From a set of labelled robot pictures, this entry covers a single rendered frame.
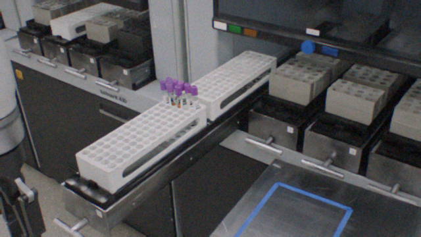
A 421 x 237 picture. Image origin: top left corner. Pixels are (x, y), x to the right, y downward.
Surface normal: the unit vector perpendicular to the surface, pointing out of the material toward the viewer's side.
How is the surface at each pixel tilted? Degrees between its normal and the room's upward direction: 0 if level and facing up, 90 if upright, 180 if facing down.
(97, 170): 90
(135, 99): 90
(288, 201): 0
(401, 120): 90
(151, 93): 0
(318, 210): 0
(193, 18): 90
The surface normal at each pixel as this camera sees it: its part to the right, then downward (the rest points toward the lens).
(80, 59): -0.61, 0.44
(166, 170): 0.79, 0.30
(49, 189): -0.04, -0.85
